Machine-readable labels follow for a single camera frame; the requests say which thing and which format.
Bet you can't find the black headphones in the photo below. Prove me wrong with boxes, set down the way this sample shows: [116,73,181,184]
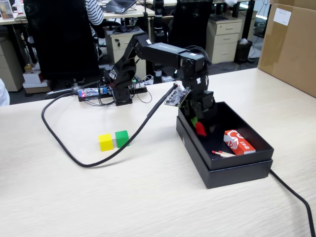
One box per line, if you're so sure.
[112,24,140,35]

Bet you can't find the black laptop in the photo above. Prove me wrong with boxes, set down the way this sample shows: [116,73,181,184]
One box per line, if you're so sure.
[100,0,138,14]

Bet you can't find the beige three drawer cabinet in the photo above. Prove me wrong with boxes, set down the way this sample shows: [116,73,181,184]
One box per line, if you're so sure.
[204,18,243,65]

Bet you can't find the beige low cabinet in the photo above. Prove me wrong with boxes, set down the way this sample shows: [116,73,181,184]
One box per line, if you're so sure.
[0,37,25,92]

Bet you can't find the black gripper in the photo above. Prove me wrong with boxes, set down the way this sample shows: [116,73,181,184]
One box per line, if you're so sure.
[183,85,218,135]

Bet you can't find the office desk black legs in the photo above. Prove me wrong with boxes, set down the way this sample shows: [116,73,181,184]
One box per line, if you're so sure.
[137,0,256,41]

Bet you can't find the beige office desk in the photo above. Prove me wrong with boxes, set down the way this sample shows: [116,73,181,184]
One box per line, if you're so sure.
[0,4,156,25]

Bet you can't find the black pole white bands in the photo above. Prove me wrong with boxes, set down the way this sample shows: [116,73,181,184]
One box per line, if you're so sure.
[152,0,165,84]

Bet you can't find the black mesh office chair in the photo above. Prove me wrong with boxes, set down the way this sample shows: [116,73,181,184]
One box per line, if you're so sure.
[169,0,213,78]

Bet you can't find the robot controller board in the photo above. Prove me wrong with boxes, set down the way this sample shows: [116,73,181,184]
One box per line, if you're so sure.
[78,82,149,102]

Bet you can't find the black cardboard box tray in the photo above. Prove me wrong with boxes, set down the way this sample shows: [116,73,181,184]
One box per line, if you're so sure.
[178,101,275,171]

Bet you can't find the large brown cardboard box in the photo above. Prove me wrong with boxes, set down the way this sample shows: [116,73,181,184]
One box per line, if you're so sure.
[257,0,316,98]

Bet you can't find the orange red matchbox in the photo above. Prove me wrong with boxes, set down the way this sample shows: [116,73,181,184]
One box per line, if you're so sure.
[223,129,257,156]

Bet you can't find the white cardboard box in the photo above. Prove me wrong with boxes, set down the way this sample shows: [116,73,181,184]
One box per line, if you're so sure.
[22,71,42,84]

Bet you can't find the large black office chair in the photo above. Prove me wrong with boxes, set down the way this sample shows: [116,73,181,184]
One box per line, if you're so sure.
[23,0,102,99]

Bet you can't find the thick black cable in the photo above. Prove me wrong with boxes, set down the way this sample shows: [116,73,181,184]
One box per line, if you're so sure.
[41,83,179,168]
[269,168,316,237]

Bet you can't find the yellow wooden cube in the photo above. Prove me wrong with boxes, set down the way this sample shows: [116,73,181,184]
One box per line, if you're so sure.
[98,133,115,152]

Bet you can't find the small picture frame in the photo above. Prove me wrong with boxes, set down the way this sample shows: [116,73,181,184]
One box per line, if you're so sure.
[0,0,15,20]

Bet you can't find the green wooden cube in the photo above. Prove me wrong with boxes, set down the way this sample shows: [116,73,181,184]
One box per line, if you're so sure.
[115,130,130,149]

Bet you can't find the beige drawer cabinet black handles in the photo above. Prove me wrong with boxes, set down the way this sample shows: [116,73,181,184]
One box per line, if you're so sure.
[105,26,147,72]

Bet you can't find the red wooden cube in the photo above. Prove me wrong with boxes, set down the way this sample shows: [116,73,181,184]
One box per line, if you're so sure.
[195,121,207,137]

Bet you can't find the person in white shirt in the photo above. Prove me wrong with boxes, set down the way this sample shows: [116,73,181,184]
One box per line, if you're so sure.
[0,78,10,107]

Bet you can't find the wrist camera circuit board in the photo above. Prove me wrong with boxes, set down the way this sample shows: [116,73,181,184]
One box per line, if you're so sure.
[163,85,191,108]

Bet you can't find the black open box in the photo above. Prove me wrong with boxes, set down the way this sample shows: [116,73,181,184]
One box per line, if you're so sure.
[175,116,274,190]

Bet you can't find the flat white box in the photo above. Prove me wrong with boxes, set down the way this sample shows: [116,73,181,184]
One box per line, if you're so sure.
[22,80,51,89]

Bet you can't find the person in striped shirt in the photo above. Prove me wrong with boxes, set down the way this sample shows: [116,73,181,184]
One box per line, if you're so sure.
[84,0,105,38]

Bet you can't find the black trash bin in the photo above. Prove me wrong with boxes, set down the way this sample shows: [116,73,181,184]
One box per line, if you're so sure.
[234,39,254,64]

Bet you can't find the red white package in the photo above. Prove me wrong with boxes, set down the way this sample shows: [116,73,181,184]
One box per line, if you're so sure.
[14,0,25,14]

